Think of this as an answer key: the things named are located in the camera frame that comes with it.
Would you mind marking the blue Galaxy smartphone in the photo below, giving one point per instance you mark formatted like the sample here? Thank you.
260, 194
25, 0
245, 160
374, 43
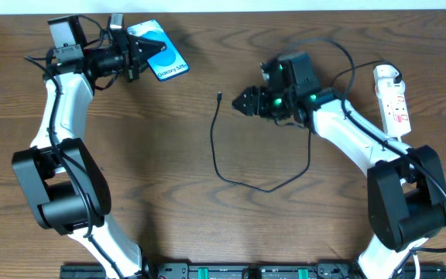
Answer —
167, 64

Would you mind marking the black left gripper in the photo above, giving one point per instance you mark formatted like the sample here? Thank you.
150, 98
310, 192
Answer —
131, 56

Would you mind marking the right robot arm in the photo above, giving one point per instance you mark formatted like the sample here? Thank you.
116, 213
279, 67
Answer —
405, 185

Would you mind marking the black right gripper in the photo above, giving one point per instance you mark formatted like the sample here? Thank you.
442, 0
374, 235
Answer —
259, 101

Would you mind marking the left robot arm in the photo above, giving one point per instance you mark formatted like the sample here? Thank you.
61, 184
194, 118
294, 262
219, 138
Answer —
64, 187

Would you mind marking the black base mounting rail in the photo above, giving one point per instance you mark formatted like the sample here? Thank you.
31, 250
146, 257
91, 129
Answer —
192, 271

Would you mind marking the white power strip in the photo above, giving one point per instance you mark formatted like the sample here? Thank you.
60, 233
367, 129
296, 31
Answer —
393, 108

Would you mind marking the white USB charger plug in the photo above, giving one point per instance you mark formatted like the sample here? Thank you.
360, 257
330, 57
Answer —
384, 71

